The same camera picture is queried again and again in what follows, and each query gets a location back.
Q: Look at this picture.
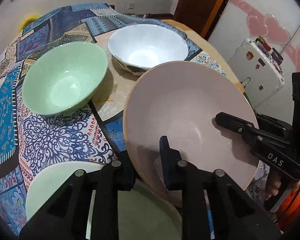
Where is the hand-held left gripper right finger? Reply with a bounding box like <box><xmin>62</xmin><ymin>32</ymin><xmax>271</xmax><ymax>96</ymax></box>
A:
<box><xmin>159</xmin><ymin>135</ymin><xmax>284</xmax><ymax>240</ymax></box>

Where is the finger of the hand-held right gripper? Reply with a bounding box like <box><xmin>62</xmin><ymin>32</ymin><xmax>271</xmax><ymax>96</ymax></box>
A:
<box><xmin>256</xmin><ymin>114</ymin><xmax>293</xmax><ymax>140</ymax></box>
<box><xmin>215</xmin><ymin>112</ymin><xmax>289</xmax><ymax>153</ymax></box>

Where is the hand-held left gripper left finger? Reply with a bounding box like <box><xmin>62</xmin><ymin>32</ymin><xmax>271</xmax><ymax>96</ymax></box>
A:
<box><xmin>19</xmin><ymin>151</ymin><xmax>136</xmax><ymax>240</ymax></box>

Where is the pink bowl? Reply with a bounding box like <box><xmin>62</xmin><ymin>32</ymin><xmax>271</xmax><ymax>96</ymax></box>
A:
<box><xmin>122</xmin><ymin>60</ymin><xmax>260</xmax><ymax>207</ymax></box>

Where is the green plate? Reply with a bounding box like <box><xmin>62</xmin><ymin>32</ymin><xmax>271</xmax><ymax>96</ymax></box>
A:
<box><xmin>25</xmin><ymin>161</ymin><xmax>182</xmax><ymax>240</ymax></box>

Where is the green bowl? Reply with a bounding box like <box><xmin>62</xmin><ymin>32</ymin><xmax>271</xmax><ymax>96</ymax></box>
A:
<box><xmin>22</xmin><ymin>41</ymin><xmax>109</xmax><ymax>116</ymax></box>

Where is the white bowl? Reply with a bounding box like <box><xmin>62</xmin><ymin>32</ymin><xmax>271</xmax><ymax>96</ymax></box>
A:
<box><xmin>107</xmin><ymin>24</ymin><xmax>189</xmax><ymax>75</ymax></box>

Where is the person's right hand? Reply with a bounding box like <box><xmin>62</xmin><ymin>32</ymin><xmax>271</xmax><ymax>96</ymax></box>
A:
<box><xmin>264</xmin><ymin>171</ymin><xmax>282</xmax><ymax>201</ymax></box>

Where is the white suitcase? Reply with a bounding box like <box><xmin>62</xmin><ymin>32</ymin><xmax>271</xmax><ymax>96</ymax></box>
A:
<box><xmin>227</xmin><ymin>37</ymin><xmax>285</xmax><ymax>110</ymax></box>

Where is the patchwork printed blanket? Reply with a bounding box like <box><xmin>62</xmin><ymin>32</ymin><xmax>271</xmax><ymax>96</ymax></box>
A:
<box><xmin>0</xmin><ymin>3</ymin><xmax>203</xmax><ymax>230</ymax></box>

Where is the white heart-print sliding door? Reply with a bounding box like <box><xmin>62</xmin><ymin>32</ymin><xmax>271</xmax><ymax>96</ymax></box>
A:
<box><xmin>207</xmin><ymin>0</ymin><xmax>300</xmax><ymax>80</ymax></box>

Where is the yellow curved tube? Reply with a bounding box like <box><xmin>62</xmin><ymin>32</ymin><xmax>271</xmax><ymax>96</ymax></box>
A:
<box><xmin>19</xmin><ymin>15</ymin><xmax>39</xmax><ymax>32</ymax></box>

